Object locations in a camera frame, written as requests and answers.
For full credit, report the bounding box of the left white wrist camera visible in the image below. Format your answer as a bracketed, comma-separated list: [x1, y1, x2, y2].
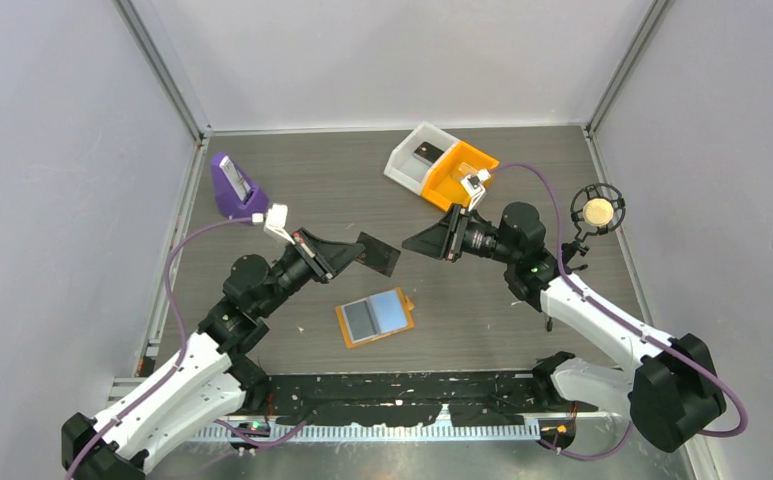
[251, 203, 294, 244]

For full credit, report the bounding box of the orange card holder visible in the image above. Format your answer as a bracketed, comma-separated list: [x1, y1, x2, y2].
[335, 287, 415, 349]

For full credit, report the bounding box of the white card in purple stand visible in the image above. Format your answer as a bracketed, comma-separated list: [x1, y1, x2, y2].
[219, 156, 251, 202]

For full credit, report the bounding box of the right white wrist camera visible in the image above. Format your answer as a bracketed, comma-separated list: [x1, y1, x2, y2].
[460, 169, 492, 212]

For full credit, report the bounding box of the white plastic bin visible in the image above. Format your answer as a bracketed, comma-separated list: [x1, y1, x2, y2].
[383, 122, 459, 196]

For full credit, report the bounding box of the black card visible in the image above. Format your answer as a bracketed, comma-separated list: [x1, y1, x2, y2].
[413, 142, 444, 165]
[355, 232, 401, 278]

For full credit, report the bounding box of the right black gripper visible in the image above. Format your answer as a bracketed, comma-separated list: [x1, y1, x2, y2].
[403, 203, 519, 265]

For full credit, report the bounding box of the aluminium frame rail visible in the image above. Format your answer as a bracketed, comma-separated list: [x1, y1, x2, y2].
[101, 376, 705, 444]

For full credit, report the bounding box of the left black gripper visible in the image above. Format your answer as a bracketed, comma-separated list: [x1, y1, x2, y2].
[257, 228, 364, 317]

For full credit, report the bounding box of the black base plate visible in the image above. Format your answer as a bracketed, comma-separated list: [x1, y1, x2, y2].
[233, 370, 573, 427]

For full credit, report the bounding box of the purple stand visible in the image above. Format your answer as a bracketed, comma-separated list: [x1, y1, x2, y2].
[210, 152, 269, 220]

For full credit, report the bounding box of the black card in white bin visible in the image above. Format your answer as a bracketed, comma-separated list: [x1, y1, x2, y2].
[413, 142, 444, 165]

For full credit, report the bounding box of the black microphone tripod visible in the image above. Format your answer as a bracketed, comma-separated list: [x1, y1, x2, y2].
[545, 239, 590, 332]

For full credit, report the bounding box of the orange plastic bin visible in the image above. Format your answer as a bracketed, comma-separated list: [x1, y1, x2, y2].
[420, 141, 500, 211]

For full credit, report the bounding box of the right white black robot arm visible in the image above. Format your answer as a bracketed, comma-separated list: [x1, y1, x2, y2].
[402, 202, 727, 452]

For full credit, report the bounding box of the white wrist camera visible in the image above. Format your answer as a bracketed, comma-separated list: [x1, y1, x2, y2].
[251, 203, 294, 244]
[460, 169, 492, 212]

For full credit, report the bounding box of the microphone with shock mount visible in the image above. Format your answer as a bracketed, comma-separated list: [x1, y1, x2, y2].
[570, 183, 627, 238]

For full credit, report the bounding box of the clear card in orange bin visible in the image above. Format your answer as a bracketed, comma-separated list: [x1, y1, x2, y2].
[452, 162, 478, 181]

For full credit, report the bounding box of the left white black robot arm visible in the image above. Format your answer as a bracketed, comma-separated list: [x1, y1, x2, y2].
[61, 228, 365, 479]

